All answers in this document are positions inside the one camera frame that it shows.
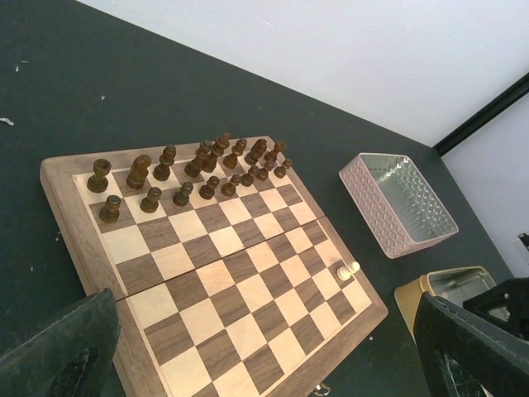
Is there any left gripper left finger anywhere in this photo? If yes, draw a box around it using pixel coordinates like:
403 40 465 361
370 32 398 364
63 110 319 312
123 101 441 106
1 288 121 396

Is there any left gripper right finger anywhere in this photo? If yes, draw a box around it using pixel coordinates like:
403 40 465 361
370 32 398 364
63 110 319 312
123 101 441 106
413 278 528 396

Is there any wooden chess board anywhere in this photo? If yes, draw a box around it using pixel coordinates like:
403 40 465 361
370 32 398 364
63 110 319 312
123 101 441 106
41 143 388 396

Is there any gold metal tin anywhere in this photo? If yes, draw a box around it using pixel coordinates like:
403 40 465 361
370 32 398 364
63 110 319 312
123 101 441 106
394 266 497 340

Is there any dark rook left corner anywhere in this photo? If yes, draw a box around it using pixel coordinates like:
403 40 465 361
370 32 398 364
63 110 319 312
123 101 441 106
87 159 112 193

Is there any dark rook corner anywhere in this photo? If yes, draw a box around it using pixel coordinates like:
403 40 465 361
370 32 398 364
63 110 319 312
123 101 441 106
264 141 285 162
87 159 112 193

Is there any dark knight left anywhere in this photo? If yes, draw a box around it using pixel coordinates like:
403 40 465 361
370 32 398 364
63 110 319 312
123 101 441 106
126 154 152 189

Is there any dark knight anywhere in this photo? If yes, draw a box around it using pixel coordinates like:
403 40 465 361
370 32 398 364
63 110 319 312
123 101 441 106
126 154 152 189
244 138 267 165

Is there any dark bishop left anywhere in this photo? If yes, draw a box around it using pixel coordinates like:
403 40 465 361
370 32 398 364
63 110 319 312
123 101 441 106
153 144 176 181

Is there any dark bishop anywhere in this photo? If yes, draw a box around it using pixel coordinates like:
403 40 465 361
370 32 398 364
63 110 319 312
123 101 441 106
222 138 247 170
153 144 176 181

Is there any dark queen piece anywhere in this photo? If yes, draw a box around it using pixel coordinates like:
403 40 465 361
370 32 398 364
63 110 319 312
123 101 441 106
184 140 212 178

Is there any dark king piece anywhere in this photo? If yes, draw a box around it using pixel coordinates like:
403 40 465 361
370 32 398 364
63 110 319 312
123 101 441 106
202 132 231 173

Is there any dark bishop right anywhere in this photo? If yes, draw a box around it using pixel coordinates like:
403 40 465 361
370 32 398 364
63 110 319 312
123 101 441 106
222 138 247 170

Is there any dark knight right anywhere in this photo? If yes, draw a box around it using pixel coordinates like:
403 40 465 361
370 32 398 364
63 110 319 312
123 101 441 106
244 138 267 165

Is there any dark rook right corner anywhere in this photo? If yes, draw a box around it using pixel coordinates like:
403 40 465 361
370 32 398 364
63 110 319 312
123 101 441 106
264 141 285 162

